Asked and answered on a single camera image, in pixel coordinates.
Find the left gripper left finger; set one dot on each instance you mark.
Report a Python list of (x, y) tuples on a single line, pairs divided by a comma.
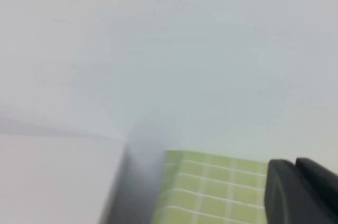
[(293, 200)]

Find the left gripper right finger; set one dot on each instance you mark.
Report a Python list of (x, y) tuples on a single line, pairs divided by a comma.
[(320, 179)]

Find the green checkered tablecloth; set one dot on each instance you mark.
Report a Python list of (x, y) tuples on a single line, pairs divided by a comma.
[(211, 195)]

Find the white cabinet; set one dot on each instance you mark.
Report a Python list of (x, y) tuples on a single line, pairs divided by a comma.
[(52, 181)]

